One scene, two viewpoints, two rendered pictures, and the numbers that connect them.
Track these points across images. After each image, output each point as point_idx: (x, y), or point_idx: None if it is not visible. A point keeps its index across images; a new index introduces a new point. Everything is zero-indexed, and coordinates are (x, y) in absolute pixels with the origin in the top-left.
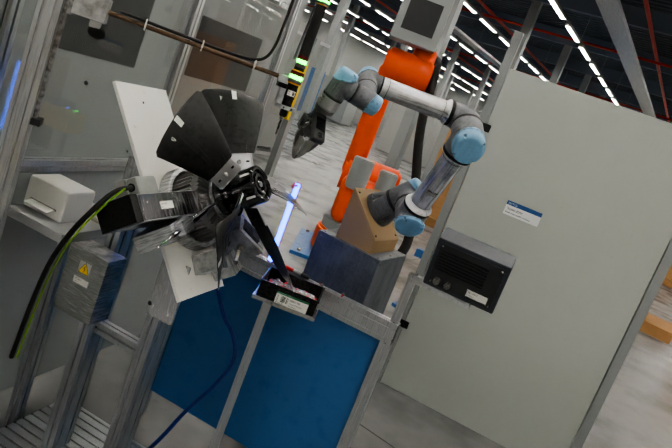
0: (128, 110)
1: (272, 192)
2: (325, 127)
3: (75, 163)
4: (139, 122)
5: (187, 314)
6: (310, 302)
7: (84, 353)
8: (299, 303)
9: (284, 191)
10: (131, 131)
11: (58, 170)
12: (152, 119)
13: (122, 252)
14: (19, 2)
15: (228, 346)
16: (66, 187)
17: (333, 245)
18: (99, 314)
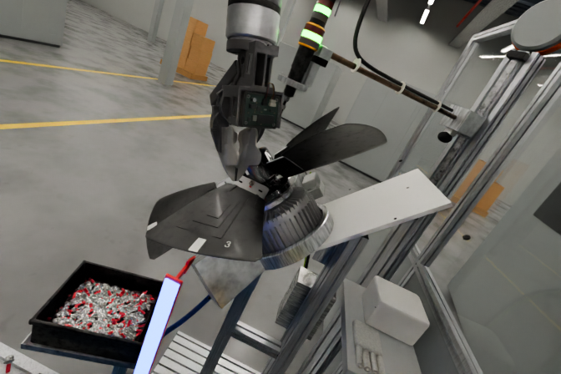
0: (390, 181)
1: (229, 184)
2: (223, 76)
3: (462, 359)
4: (381, 189)
5: None
6: (93, 268)
7: (270, 358)
8: (106, 276)
9: (208, 229)
10: (368, 187)
11: (446, 341)
12: (390, 197)
13: (309, 299)
14: (495, 158)
15: None
16: (388, 285)
17: None
18: (280, 306)
